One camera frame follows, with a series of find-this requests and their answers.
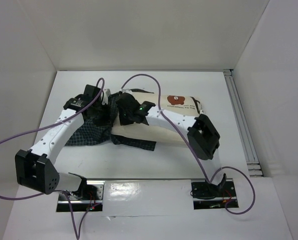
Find cream pillow with bear print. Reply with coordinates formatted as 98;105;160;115
111;95;204;146

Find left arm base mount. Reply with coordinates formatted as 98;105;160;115
68;179;105;212

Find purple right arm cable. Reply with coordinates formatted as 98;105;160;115
120;73;256;215

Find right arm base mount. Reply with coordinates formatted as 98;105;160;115
190;179;239;210

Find aluminium frame rail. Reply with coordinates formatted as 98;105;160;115
223;69;264;178

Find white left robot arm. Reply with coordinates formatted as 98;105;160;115
15;85;111;200

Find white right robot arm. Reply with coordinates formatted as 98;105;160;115
116;92;227;196

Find dark checked pillowcase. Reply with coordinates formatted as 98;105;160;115
65;93;156;151

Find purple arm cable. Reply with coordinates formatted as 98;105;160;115
120;73;256;215
0;77;106;240

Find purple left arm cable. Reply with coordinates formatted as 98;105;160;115
0;77;106;240

